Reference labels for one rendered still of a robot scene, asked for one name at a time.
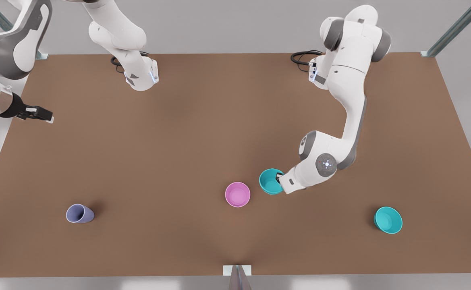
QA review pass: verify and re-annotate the pink bowl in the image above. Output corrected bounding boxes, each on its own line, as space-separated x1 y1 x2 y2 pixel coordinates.
225 182 251 208

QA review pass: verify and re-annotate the black cable loop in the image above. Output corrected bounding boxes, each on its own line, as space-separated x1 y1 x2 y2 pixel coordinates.
110 51 150 75
290 50 325 73

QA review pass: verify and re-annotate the purple cup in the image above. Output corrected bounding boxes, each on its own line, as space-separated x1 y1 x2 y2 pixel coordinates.
66 203 95 224

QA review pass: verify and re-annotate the teal blue bowl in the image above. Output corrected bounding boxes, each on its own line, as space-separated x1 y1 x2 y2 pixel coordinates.
374 206 403 235
259 168 285 196

